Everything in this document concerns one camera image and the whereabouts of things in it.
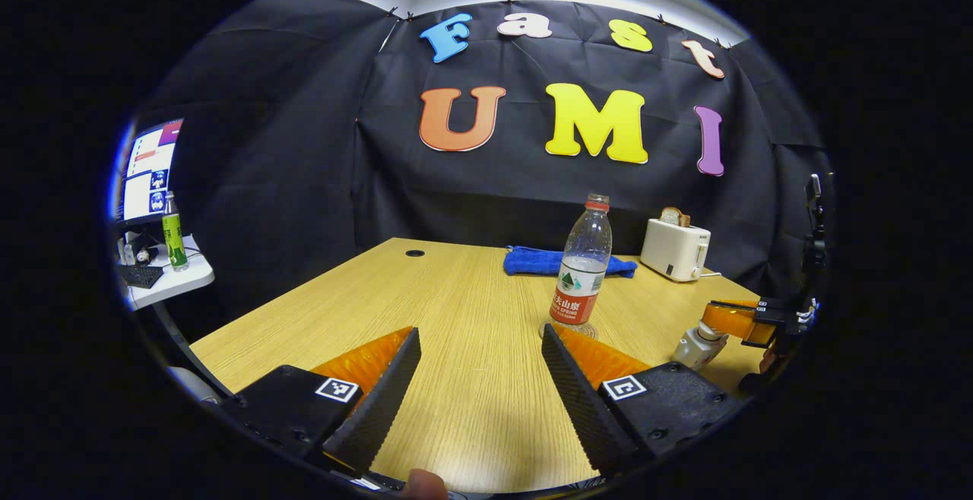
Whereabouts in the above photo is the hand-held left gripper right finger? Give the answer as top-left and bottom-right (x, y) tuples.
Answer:
(540, 323), (746, 478)

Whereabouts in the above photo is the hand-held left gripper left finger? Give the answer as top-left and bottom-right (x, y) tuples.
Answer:
(220, 325), (423, 478)

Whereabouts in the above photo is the round wooden coaster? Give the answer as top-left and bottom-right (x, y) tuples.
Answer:
(538, 321), (599, 341)

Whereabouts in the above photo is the white ceramic teacup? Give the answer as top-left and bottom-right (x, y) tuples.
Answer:
(673, 324), (731, 371)

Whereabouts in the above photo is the clear plastic water bottle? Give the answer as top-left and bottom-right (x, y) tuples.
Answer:
(549, 193), (613, 336)

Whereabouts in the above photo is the green drink bottle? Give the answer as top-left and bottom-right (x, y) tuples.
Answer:
(162, 191), (189, 272)

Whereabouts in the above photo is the white toaster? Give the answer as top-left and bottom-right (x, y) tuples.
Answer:
(640, 218), (712, 283)

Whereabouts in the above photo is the blue towel cloth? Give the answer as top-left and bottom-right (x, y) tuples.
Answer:
(503, 245), (639, 279)

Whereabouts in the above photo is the white side desk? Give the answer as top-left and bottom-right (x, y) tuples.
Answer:
(118, 234), (216, 312)

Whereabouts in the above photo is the black keyboard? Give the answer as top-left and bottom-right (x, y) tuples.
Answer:
(118, 263), (165, 290)

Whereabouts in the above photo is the computer monitor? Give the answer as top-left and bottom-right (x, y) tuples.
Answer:
(114, 119), (185, 221)

